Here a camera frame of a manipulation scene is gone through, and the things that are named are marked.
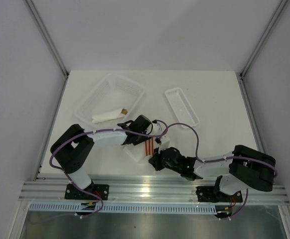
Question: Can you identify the orange plastic knife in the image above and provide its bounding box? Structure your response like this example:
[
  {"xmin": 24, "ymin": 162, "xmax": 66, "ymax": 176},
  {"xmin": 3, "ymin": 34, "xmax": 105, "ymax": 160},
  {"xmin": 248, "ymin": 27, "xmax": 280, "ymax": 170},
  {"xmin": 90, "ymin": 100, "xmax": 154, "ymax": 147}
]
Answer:
[{"xmin": 146, "ymin": 140, "xmax": 151, "ymax": 156}]

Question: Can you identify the orange plastic fork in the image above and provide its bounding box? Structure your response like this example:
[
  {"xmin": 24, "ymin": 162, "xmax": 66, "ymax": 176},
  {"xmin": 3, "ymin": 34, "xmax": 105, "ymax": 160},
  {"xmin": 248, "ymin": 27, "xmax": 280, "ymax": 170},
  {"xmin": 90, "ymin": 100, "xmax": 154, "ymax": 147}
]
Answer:
[{"xmin": 145, "ymin": 141, "xmax": 149, "ymax": 156}]

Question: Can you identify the orange plastic spoon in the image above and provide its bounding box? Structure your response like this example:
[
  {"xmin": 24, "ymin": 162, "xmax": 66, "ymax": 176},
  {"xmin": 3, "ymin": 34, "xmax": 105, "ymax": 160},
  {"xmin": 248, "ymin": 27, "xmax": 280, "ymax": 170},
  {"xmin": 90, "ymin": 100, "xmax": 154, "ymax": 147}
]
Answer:
[{"xmin": 150, "ymin": 138, "xmax": 154, "ymax": 156}]

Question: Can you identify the white paper napkin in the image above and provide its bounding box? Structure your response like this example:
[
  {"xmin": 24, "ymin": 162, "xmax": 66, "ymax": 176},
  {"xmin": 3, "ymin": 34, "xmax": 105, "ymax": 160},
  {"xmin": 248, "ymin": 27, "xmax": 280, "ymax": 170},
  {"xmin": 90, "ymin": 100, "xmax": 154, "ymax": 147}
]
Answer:
[{"xmin": 122, "ymin": 135, "xmax": 171, "ymax": 163}]

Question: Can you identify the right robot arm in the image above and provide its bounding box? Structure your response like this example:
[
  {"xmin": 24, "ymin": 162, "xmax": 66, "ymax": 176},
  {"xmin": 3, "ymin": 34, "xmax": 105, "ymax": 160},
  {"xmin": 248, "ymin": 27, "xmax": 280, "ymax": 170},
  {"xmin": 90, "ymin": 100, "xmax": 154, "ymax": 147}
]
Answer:
[{"xmin": 148, "ymin": 145, "xmax": 278, "ymax": 201}]

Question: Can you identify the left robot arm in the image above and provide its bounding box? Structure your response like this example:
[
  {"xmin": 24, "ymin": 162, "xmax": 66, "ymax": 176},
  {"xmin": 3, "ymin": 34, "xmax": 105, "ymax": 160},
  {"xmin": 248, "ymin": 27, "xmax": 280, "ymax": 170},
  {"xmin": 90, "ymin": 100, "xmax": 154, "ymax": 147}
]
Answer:
[{"xmin": 49, "ymin": 115, "xmax": 167, "ymax": 199}]

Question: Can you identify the rolled napkin in basket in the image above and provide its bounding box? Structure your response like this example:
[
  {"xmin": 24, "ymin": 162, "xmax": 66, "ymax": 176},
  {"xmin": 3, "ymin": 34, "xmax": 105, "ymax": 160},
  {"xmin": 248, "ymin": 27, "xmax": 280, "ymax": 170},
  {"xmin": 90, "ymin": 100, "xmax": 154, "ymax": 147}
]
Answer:
[{"xmin": 92, "ymin": 108, "xmax": 129, "ymax": 123}]

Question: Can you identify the large white plastic basket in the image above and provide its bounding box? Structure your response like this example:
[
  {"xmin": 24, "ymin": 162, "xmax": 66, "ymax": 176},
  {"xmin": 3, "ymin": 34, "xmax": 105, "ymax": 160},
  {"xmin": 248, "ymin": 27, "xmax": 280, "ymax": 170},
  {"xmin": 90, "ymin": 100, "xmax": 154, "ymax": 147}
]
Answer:
[{"xmin": 74, "ymin": 74, "xmax": 145, "ymax": 129}]

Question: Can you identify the small white cutlery tray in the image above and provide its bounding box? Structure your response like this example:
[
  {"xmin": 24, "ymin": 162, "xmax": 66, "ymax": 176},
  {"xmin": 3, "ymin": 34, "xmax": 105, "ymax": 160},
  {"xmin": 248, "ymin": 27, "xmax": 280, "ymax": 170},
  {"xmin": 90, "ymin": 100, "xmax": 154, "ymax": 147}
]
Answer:
[{"xmin": 164, "ymin": 88, "xmax": 200, "ymax": 127}]

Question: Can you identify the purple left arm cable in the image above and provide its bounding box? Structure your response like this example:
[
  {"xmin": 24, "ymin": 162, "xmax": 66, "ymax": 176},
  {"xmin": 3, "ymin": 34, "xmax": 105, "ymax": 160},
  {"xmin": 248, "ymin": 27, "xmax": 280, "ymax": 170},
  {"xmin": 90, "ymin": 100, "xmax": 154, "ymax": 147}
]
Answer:
[{"xmin": 49, "ymin": 119, "xmax": 168, "ymax": 222}]

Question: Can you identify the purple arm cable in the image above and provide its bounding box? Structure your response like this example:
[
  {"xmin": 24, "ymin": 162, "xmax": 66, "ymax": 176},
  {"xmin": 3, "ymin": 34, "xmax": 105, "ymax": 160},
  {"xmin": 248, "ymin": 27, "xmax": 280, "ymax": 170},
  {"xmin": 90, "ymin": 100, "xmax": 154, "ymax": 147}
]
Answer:
[
  {"xmin": 49, "ymin": 119, "xmax": 168, "ymax": 222},
  {"xmin": 159, "ymin": 122, "xmax": 278, "ymax": 220}
]

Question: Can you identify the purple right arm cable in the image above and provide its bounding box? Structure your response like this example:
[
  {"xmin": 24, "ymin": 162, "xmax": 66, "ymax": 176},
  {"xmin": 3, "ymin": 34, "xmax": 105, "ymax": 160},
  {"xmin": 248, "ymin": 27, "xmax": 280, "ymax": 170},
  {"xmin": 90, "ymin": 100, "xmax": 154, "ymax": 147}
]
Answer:
[{"xmin": 159, "ymin": 122, "xmax": 278, "ymax": 220}]

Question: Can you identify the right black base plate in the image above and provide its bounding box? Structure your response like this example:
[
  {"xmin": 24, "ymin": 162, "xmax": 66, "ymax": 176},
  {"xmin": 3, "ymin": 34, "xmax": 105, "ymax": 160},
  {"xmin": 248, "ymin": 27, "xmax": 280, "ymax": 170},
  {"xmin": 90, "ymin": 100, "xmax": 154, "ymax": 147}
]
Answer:
[{"xmin": 196, "ymin": 186, "xmax": 243, "ymax": 203}]

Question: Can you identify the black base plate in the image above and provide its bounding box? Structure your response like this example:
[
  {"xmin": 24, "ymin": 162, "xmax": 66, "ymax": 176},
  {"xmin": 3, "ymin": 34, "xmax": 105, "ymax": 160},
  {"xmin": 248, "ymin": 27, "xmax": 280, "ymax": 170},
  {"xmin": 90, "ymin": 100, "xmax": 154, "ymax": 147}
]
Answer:
[
  {"xmin": 64, "ymin": 184, "xmax": 109, "ymax": 201},
  {"xmin": 196, "ymin": 186, "xmax": 243, "ymax": 203}
]

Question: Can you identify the white slotted cable duct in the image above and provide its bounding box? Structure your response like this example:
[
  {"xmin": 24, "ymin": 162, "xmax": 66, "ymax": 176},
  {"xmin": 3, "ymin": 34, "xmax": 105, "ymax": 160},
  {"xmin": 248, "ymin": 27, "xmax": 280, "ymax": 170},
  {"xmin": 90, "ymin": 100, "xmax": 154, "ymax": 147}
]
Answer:
[{"xmin": 28, "ymin": 202, "xmax": 217, "ymax": 215}]

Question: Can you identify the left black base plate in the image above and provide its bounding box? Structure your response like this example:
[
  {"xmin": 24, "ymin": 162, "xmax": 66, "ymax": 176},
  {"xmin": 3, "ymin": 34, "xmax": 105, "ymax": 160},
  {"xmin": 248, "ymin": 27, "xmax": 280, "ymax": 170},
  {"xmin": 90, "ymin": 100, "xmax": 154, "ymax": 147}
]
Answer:
[{"xmin": 64, "ymin": 184, "xmax": 109, "ymax": 201}]

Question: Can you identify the aluminium mounting rail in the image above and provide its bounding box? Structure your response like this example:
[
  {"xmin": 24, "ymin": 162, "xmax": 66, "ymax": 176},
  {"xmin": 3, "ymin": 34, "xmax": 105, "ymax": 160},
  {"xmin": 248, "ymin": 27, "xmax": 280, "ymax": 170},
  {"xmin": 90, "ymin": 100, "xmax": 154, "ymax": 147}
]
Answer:
[{"xmin": 18, "ymin": 174, "xmax": 290, "ymax": 206}]

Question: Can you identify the left aluminium frame post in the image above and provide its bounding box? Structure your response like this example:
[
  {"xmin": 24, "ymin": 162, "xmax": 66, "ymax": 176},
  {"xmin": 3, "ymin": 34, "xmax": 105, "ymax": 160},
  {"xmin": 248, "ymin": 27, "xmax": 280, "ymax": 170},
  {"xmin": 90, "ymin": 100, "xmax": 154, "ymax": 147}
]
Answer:
[{"xmin": 23, "ymin": 0, "xmax": 69, "ymax": 78}]

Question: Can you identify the aluminium frame post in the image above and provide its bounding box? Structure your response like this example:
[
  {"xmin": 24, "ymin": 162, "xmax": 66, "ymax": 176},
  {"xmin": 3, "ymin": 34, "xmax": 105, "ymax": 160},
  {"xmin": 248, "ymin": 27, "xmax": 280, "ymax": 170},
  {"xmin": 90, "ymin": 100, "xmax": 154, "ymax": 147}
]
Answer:
[
  {"xmin": 23, "ymin": 0, "xmax": 69, "ymax": 78},
  {"xmin": 240, "ymin": 0, "xmax": 290, "ymax": 79}
]

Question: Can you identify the right aluminium frame post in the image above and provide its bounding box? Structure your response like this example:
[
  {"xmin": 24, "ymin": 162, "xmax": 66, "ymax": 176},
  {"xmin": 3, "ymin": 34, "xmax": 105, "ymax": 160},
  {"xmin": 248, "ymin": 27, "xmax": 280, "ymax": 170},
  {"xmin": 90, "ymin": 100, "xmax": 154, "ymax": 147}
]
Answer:
[{"xmin": 240, "ymin": 0, "xmax": 290, "ymax": 79}]

